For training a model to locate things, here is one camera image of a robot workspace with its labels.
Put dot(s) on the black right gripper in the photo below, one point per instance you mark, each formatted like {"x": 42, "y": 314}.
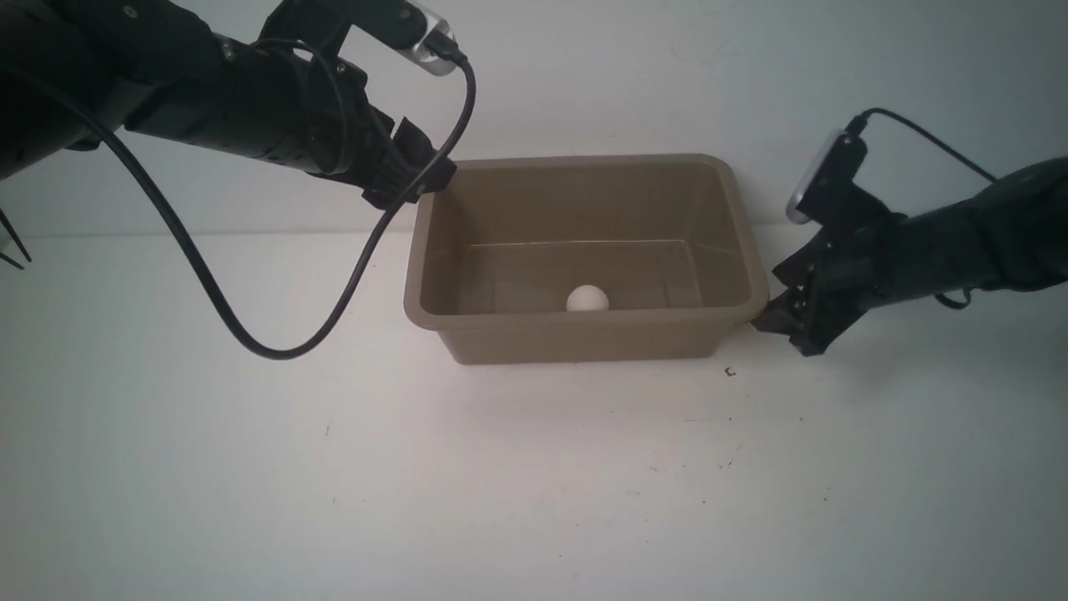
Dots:
{"x": 839, "y": 275}

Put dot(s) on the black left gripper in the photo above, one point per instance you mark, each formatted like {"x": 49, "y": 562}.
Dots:
{"x": 349, "y": 141}

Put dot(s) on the brown plastic bin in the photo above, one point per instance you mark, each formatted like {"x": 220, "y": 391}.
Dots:
{"x": 666, "y": 236}

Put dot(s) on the white table-tennis ball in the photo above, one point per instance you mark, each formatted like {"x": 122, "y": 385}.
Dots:
{"x": 587, "y": 298}

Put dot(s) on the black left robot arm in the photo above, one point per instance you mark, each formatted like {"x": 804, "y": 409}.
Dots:
{"x": 155, "y": 68}

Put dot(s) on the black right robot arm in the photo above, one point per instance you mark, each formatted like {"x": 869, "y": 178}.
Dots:
{"x": 1010, "y": 236}

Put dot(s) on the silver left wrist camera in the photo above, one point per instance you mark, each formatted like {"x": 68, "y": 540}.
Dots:
{"x": 405, "y": 27}

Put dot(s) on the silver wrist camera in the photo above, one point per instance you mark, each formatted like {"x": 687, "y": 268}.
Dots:
{"x": 405, "y": 27}
{"x": 837, "y": 160}

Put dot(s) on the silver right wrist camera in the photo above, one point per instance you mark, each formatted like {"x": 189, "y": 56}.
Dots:
{"x": 837, "y": 160}

